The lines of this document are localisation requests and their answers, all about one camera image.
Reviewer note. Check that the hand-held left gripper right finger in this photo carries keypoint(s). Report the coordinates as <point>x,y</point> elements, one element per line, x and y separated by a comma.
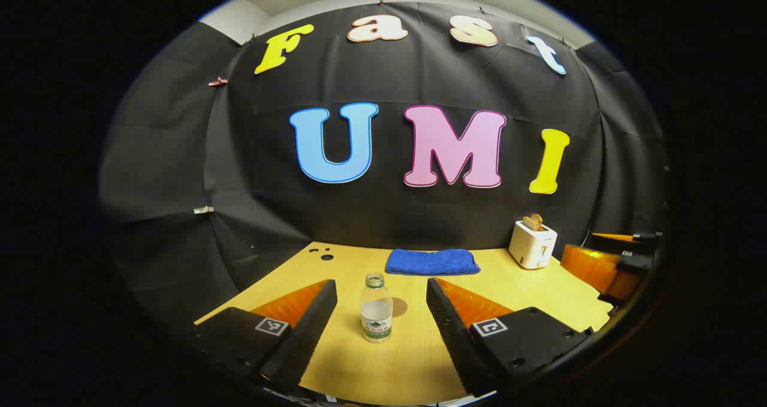
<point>449,329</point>

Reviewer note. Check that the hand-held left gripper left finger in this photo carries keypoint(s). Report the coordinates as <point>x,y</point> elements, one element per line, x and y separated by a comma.
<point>305,335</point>

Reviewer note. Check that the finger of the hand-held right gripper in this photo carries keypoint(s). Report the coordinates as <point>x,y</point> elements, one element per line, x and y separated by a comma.
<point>644,237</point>
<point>599,272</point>

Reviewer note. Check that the round brown coaster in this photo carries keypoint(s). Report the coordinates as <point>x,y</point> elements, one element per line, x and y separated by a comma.
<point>400,308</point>

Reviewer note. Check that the clear plastic water bottle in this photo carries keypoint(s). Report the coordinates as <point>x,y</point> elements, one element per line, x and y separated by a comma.
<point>376,311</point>

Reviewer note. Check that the folded blue towel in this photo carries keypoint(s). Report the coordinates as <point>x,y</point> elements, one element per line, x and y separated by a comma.
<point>431,262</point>

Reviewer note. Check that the white toaster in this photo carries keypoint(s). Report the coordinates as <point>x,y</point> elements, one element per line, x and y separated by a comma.
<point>530,248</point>

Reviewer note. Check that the toast bread slice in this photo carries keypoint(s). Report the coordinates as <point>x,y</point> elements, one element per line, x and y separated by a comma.
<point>527,223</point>
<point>538,220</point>

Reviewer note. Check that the black backdrop cloth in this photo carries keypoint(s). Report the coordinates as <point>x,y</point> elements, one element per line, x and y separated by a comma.
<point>389,215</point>

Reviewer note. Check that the white cloth clip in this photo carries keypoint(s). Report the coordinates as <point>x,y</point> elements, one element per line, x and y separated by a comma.
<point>204,210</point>

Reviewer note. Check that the copper cloth clip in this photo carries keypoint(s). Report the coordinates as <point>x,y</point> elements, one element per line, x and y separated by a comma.
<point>217,82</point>

